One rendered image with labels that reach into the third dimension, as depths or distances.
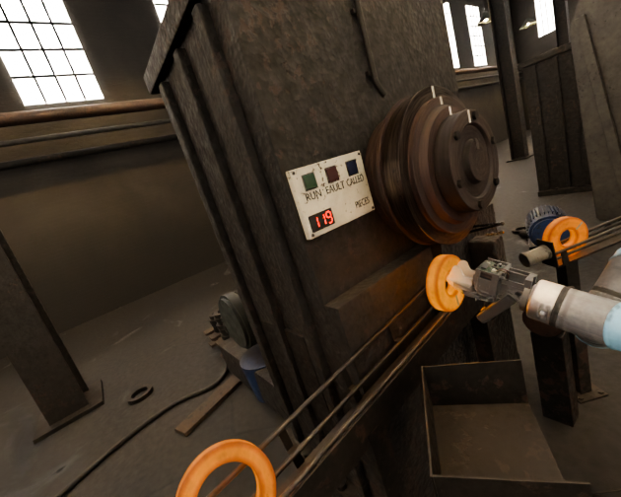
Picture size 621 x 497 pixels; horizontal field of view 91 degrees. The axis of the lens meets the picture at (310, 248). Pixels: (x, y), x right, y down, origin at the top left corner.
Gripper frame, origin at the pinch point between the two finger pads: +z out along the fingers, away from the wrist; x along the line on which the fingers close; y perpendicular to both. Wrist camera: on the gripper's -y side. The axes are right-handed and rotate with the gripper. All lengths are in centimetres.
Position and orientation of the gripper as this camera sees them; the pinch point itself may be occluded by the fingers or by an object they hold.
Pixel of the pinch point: (446, 276)
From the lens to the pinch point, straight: 92.3
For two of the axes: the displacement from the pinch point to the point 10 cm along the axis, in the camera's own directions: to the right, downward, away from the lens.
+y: -1.2, -8.9, -4.4
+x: -7.5, 3.6, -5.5
